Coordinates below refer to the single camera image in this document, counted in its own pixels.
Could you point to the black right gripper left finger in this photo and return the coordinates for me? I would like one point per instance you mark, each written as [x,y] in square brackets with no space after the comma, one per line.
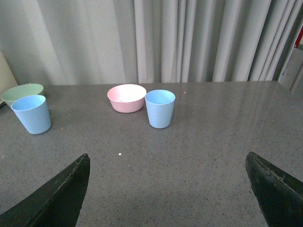
[57,203]

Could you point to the blue cup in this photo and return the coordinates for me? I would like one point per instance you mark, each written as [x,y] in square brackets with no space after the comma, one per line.
[160,105]
[33,113]

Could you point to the pink bowl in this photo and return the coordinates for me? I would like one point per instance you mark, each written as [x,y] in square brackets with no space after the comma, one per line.
[127,98]

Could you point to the red frame behind curtain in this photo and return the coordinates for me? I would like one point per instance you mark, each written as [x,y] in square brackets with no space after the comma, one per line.
[298,34]

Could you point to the cream toaster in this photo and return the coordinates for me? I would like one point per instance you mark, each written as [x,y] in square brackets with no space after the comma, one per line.
[7,80]

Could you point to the green bowl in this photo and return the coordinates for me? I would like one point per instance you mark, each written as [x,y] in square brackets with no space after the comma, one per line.
[18,92]

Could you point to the grey curtain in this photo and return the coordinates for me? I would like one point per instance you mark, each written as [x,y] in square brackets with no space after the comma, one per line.
[72,42]

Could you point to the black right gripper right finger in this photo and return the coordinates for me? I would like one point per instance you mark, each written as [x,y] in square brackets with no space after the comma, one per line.
[279,195]

